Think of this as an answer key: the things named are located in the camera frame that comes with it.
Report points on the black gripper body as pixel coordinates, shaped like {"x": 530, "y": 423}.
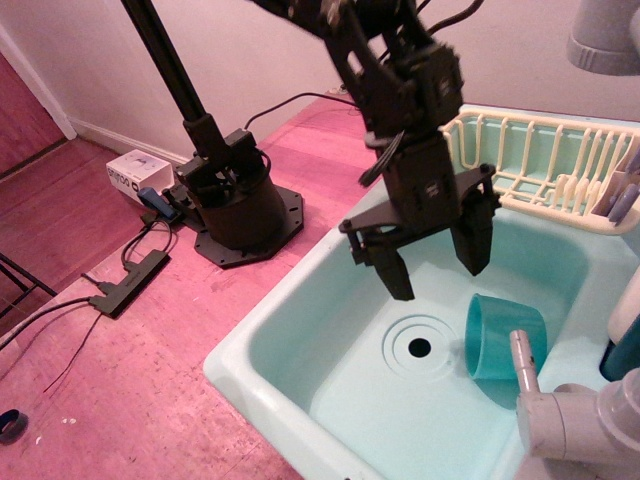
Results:
{"x": 425, "y": 194}

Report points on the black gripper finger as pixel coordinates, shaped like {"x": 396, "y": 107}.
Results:
{"x": 381, "y": 252}
{"x": 473, "y": 232}

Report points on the teal plastic cup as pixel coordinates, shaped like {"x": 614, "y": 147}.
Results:
{"x": 488, "y": 356}

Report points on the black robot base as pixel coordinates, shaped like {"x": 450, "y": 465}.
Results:
{"x": 245, "y": 218}

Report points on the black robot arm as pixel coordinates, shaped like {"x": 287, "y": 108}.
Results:
{"x": 405, "y": 84}

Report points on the cream dish drying rack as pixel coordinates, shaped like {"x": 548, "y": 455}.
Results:
{"x": 561, "y": 169}

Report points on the mint green toy sink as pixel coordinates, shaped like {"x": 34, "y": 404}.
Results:
{"x": 348, "y": 383}

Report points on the purple utensils in holder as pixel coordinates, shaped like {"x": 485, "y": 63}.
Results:
{"x": 625, "y": 193}

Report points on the teal soap bottle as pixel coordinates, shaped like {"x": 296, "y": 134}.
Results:
{"x": 622, "y": 354}

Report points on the grey toy faucet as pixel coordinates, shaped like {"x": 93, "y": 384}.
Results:
{"x": 600, "y": 428}

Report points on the grey overhead pipe fitting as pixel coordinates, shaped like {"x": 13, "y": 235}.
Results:
{"x": 604, "y": 37}

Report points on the white cardboard box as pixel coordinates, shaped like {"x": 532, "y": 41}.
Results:
{"x": 135, "y": 170}

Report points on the black usb hub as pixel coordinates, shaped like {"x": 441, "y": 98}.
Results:
{"x": 116, "y": 298}

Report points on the black tape roll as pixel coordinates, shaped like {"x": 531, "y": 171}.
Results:
{"x": 13, "y": 425}

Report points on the blue clamp handle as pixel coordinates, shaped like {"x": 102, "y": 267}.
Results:
{"x": 150, "y": 198}

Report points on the black metal stand frame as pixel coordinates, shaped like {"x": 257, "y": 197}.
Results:
{"x": 25, "y": 281}

